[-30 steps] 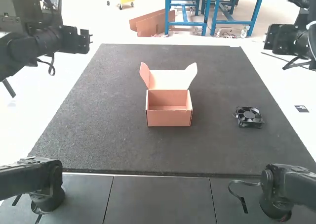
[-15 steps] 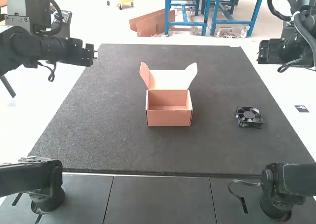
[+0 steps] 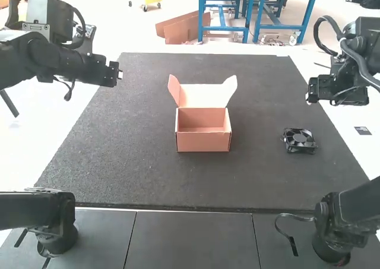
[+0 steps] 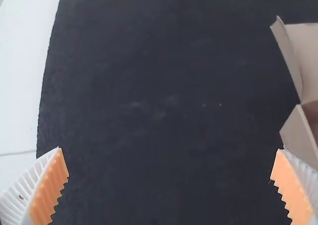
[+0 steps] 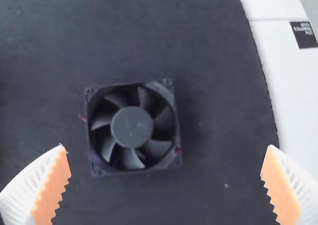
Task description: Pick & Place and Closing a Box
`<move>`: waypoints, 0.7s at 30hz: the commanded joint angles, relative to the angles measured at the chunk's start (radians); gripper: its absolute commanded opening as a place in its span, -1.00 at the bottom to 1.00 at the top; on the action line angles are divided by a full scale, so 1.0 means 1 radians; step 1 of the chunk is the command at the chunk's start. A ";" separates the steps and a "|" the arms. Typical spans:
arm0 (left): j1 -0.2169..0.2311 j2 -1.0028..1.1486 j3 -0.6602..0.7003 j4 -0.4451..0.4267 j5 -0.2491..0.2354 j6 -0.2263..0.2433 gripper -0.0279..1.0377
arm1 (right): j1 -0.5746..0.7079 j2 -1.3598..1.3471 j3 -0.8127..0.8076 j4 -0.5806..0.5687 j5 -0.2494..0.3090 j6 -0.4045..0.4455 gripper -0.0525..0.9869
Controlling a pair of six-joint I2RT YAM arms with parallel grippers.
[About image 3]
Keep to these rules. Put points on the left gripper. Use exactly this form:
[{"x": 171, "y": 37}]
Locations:
[{"x": 104, "y": 73}]

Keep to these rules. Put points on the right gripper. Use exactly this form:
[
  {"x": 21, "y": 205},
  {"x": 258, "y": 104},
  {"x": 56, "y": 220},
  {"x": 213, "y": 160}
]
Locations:
[{"x": 341, "y": 94}]

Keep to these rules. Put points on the black square fan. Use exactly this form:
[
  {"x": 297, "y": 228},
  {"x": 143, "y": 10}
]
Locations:
[{"x": 300, "y": 139}]

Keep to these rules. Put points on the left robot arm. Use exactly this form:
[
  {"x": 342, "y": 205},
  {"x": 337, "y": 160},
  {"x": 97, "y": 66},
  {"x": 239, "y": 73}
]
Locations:
[{"x": 41, "y": 58}]

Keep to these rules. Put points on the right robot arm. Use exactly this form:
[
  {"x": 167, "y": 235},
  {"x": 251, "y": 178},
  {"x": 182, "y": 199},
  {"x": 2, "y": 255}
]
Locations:
[{"x": 341, "y": 221}]

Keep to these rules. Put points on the cardboard box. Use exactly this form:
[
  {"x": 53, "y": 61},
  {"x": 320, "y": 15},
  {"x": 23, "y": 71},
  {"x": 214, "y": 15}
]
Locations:
[{"x": 203, "y": 139}]

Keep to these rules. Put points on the black label card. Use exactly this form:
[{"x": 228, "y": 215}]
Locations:
[{"x": 362, "y": 130}]

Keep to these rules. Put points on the brown cardboard sheets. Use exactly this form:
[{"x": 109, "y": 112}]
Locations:
[{"x": 178, "y": 28}]

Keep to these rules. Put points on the blue metal rack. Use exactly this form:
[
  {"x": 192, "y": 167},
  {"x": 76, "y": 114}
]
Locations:
[
  {"x": 205, "y": 19},
  {"x": 307, "y": 13}
]

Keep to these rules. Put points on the black mat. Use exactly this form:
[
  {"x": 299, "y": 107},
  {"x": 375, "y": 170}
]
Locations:
[{"x": 133, "y": 162}]

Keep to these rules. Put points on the black metal bar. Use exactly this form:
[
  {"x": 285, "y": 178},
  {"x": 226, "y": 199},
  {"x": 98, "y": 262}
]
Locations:
[{"x": 10, "y": 104}]

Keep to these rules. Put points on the dark base panel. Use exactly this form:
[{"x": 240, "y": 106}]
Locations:
[
  {"x": 193, "y": 242},
  {"x": 279, "y": 251},
  {"x": 104, "y": 239}
]

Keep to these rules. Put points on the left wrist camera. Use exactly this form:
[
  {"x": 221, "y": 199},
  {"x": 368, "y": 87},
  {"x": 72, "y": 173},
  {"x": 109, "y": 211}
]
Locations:
[{"x": 86, "y": 40}]

